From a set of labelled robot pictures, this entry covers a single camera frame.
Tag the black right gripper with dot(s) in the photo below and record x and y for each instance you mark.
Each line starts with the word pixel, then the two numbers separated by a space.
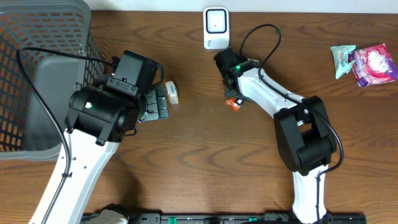
pixel 229 94

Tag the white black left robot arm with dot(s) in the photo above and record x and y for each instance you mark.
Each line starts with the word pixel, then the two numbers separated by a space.
pixel 100 116

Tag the small orange white candy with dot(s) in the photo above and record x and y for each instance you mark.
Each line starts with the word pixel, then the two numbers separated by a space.
pixel 172 93

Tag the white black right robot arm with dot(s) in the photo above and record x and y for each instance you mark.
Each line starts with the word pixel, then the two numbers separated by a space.
pixel 305 141

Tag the red purple snack bag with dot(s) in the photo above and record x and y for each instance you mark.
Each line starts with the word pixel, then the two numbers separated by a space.
pixel 373 65

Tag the grey plastic mesh basket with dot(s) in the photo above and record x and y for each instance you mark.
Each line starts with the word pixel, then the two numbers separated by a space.
pixel 47 53

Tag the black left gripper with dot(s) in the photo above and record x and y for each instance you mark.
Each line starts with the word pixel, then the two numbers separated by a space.
pixel 157 104

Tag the mint green snack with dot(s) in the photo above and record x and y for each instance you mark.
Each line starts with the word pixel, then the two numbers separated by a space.
pixel 341 59

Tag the orange Top chocolate bar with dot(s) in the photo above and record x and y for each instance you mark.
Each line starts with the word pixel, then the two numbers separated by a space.
pixel 234 103

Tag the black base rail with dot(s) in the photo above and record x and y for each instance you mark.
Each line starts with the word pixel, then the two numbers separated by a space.
pixel 110 216

